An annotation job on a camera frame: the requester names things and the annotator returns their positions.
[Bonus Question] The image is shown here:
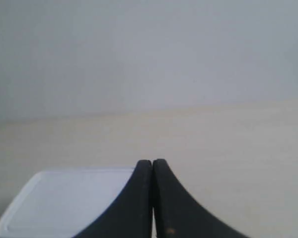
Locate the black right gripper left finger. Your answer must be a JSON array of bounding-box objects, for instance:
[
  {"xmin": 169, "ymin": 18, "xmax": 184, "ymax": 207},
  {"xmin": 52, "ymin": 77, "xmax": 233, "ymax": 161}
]
[{"xmin": 75, "ymin": 160, "xmax": 152, "ymax": 238}]

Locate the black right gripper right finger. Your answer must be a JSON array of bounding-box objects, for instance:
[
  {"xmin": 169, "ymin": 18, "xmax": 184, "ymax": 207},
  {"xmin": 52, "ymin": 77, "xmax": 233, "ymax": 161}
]
[{"xmin": 152, "ymin": 159, "xmax": 246, "ymax": 238}]

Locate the white lidded plastic container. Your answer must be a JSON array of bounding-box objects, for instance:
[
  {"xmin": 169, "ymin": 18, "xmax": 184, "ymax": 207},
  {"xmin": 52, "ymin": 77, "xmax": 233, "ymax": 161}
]
[{"xmin": 0, "ymin": 167, "xmax": 134, "ymax": 238}]

